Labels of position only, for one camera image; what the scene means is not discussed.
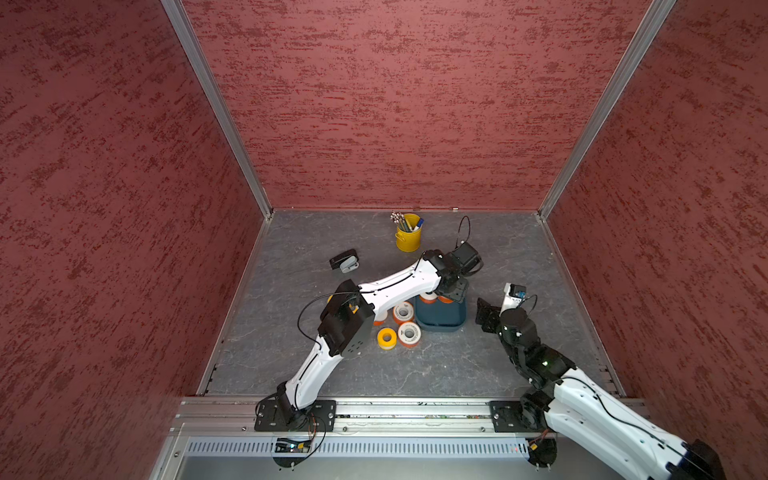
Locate teal storage box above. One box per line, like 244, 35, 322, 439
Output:
414, 296, 467, 333

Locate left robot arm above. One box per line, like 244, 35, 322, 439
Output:
275, 242, 483, 425

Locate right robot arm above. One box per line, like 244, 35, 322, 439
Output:
475, 299, 726, 479

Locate orange tape roll bottom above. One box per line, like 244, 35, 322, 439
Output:
398, 321, 422, 348

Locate yellow tape roll bottom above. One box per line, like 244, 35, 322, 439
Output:
377, 327, 398, 351

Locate yellow pen cup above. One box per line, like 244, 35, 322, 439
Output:
395, 227, 422, 253

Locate pens in cup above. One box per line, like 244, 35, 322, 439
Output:
390, 212, 424, 233

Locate black grey stapler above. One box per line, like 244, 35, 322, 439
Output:
329, 249, 359, 274

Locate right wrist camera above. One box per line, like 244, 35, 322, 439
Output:
500, 283, 527, 312

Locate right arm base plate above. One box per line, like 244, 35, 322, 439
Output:
488, 400, 542, 434

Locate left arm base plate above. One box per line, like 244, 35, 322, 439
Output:
253, 398, 337, 433

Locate right corner aluminium post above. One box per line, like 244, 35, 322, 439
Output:
538, 0, 676, 222

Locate corner aluminium post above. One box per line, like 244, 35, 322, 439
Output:
161, 0, 273, 221
538, 0, 676, 222

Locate aluminium front rail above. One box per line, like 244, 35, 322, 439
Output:
170, 396, 544, 439

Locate left corner aluminium post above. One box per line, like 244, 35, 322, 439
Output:
161, 0, 273, 221

